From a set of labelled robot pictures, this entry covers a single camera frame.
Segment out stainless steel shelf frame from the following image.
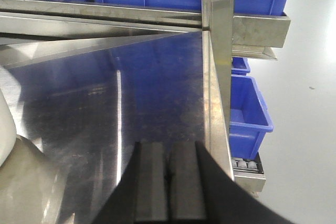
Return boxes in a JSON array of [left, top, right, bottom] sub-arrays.
[[0, 0, 292, 193]]

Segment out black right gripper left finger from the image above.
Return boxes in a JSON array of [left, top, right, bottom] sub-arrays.
[[92, 142, 168, 223]]

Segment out small blue bin behind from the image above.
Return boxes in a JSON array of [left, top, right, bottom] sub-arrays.
[[231, 57, 250, 76]]

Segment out white roller track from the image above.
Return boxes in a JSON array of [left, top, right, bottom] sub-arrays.
[[232, 158, 264, 174]]

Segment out blue bin lower shelf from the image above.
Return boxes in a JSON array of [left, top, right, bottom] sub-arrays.
[[229, 74, 274, 159]]

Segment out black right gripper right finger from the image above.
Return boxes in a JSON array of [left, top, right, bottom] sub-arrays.
[[169, 142, 289, 223]]

